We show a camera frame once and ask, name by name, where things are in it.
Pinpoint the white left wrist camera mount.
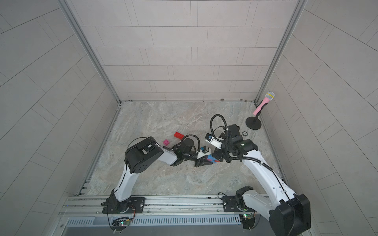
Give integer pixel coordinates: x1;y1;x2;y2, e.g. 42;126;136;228
197;146;211;159

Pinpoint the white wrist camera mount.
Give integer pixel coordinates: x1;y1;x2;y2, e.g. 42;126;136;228
197;146;211;159
205;133;222;149

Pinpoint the left green circuit board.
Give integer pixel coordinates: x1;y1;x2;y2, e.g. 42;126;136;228
112;217;132;227

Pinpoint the long blue lego brick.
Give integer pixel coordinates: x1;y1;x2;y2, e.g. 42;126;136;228
207;155;221;163

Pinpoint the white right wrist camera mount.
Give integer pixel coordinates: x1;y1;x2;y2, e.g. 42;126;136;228
205;133;222;149

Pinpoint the aluminium rail frame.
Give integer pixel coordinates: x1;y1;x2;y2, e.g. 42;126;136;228
57;193;306;219

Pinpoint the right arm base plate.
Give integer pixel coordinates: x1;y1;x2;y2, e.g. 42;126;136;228
221;196;247;212

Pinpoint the green circuit board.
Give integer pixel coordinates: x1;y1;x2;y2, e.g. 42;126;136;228
240;214;255;224
112;217;132;227

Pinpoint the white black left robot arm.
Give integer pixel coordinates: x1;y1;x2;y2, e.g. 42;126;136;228
107;134;214;212

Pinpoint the pink toy microphone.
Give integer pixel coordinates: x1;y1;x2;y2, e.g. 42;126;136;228
253;91;275;117

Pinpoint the right green circuit board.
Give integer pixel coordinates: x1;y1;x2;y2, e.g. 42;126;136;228
240;214;255;224

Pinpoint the black corrugated cable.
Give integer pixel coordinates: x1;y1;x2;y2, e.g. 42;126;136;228
209;114;229;135

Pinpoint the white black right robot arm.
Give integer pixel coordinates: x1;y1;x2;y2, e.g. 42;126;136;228
205;124;311;236

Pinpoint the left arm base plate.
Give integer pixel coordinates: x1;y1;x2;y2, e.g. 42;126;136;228
101;196;146;214

